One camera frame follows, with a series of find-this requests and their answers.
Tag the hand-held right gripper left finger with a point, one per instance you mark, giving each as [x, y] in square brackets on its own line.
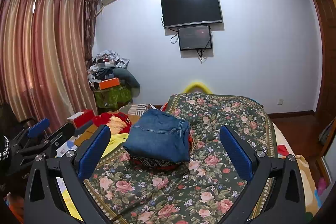
[93, 153]

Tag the grey bag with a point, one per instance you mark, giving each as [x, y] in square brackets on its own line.
[328, 132]

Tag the yellow garment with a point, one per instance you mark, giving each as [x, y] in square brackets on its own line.
[116, 142]

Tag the small black wall monitor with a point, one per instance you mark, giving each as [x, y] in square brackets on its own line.
[194, 37]

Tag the white wall socket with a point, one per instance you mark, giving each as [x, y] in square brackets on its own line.
[280, 102]

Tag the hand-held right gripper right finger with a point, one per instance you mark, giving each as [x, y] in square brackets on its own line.
[236, 153]

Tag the orange box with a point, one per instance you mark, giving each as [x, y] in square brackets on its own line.
[109, 83]

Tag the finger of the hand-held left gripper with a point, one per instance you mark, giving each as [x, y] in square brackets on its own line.
[61, 136]
[39, 127]

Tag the blue denim jeans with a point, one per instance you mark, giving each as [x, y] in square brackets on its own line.
[157, 134]

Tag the beige blanket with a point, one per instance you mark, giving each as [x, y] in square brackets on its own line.
[307, 182]

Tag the green cloth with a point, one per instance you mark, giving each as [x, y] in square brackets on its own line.
[113, 98]

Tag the black chair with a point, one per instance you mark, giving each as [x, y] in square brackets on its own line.
[10, 119]

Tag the brown cardboard box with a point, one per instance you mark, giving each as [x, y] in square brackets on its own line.
[86, 134]

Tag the black wall television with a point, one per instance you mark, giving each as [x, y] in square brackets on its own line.
[191, 8]

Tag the grey cushion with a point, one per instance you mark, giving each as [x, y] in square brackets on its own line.
[128, 78]

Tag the striped cloth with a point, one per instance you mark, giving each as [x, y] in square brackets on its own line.
[137, 109]

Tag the pink striped curtain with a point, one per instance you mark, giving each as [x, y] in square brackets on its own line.
[47, 56]

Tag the white printed bed sheet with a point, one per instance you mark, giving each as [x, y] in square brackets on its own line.
[281, 140]

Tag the pink bag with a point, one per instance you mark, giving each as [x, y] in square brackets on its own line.
[321, 186]

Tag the navy patterned garment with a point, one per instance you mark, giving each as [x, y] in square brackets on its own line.
[155, 163]

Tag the floral blanket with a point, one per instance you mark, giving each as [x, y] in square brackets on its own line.
[210, 192]

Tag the pile of clutter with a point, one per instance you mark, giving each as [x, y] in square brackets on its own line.
[107, 64]

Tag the red fluffy cloth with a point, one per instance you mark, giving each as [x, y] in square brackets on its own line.
[115, 121]

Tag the red and white box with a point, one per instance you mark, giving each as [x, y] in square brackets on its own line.
[81, 119]

